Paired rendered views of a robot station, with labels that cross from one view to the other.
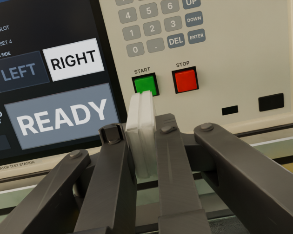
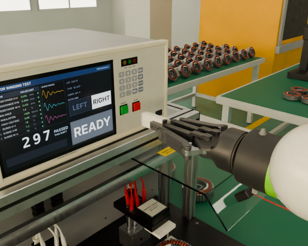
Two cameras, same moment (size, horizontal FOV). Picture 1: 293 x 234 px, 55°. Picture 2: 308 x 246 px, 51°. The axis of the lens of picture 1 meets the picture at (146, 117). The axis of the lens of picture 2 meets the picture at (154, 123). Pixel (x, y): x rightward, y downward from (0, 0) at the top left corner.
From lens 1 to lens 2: 0.56 m
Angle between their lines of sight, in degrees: 47
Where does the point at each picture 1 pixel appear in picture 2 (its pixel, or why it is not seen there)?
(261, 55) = (157, 95)
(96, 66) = (108, 102)
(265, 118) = not seen: hidden behind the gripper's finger
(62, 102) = (94, 119)
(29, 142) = (76, 140)
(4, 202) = (73, 172)
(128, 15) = (121, 81)
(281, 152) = not seen: hidden behind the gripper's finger
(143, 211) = (81, 186)
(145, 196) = (126, 156)
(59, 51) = (97, 95)
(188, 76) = (138, 104)
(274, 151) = not seen: hidden behind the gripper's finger
